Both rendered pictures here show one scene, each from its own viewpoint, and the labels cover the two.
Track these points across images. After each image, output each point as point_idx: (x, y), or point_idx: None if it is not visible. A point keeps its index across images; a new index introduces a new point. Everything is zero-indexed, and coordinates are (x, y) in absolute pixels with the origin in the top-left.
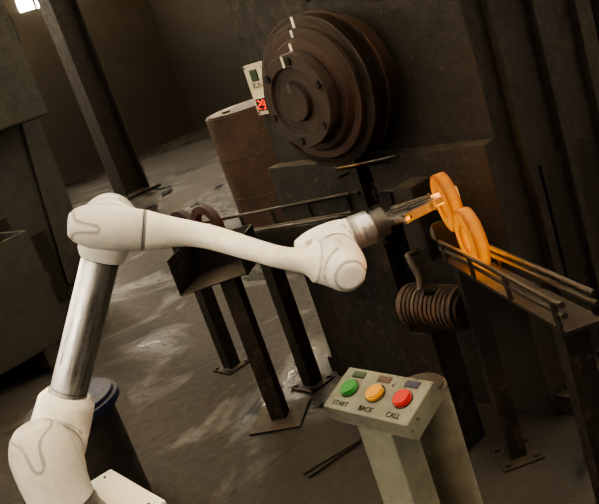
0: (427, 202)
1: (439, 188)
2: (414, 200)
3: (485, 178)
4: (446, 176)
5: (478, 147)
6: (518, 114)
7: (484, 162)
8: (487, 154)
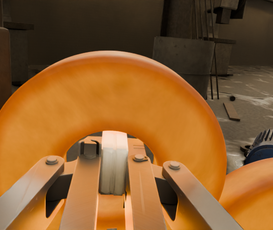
0: (184, 177)
1: (168, 108)
2: (35, 195)
3: None
4: (162, 64)
5: None
6: (2, 3)
7: (1, 72)
8: (10, 54)
